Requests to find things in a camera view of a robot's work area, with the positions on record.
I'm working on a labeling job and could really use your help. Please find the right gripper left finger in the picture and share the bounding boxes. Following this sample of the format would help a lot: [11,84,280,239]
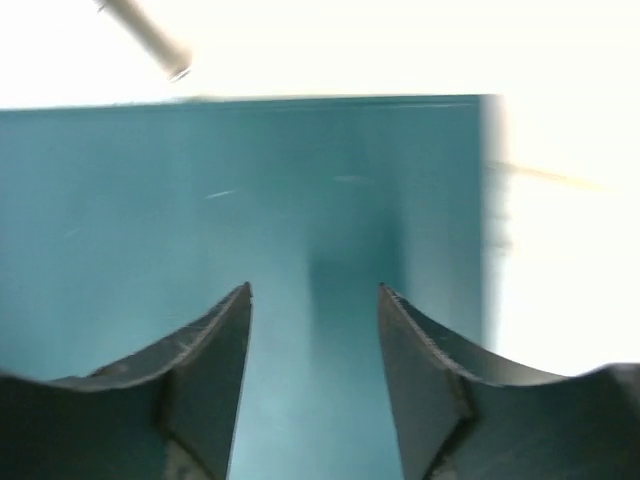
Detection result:
[1,284,252,479]

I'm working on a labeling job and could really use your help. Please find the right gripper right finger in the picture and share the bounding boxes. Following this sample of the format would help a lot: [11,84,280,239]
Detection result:
[378,285,639,479]

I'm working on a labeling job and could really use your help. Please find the teal drawer organizer box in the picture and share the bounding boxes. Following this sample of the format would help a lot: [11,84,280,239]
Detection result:
[1,95,491,479]

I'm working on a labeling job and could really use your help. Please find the white two-tier shelf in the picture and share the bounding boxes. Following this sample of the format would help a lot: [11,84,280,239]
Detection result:
[96,0,193,81]

